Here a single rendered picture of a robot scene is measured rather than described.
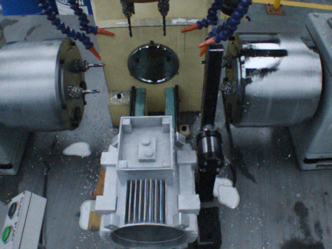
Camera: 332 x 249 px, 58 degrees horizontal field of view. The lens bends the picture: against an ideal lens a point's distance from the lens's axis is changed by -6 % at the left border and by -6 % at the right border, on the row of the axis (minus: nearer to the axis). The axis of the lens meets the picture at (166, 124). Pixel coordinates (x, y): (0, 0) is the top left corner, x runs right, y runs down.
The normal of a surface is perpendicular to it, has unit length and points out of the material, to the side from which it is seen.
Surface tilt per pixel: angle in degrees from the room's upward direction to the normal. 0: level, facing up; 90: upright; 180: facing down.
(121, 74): 90
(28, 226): 51
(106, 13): 90
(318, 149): 90
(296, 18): 0
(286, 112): 84
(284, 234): 0
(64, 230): 0
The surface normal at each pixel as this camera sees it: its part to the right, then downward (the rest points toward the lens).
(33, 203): 0.75, -0.41
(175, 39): 0.00, 0.78
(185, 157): -0.03, -0.62
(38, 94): -0.01, 0.27
